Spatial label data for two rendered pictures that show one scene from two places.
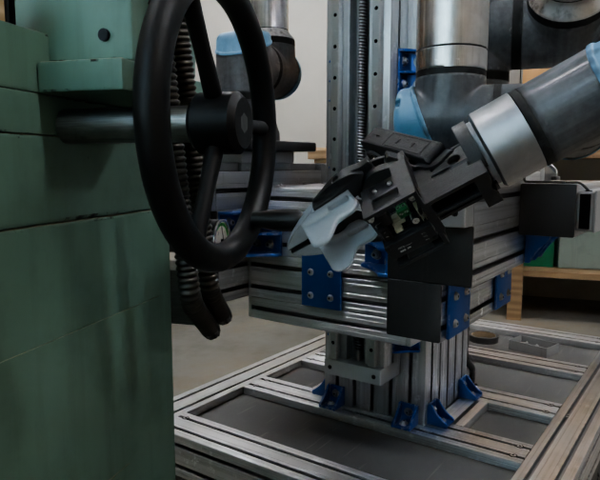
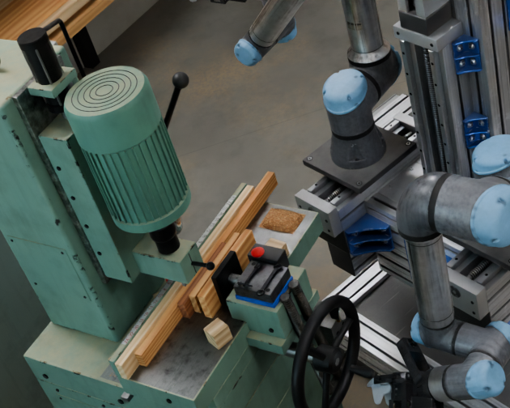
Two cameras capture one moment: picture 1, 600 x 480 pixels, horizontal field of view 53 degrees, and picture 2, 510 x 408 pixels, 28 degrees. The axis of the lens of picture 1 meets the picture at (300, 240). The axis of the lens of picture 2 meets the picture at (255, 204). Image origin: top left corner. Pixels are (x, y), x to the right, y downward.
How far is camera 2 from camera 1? 1.99 m
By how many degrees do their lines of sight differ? 39
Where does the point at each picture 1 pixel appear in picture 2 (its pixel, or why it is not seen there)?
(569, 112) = (460, 397)
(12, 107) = (243, 362)
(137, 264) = not seen: hidden behind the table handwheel
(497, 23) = not seen: hidden behind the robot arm
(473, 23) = (439, 314)
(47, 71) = (251, 341)
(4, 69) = (237, 354)
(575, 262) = not seen: outside the picture
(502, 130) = (437, 393)
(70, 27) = (256, 323)
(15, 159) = (248, 375)
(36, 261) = (262, 395)
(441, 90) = (428, 334)
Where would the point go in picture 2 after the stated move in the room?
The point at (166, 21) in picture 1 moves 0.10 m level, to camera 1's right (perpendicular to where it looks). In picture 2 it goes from (299, 383) to (346, 384)
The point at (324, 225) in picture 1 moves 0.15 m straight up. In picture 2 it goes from (378, 393) to (367, 350)
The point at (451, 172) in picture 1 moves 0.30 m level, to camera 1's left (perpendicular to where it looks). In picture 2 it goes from (422, 397) to (288, 393)
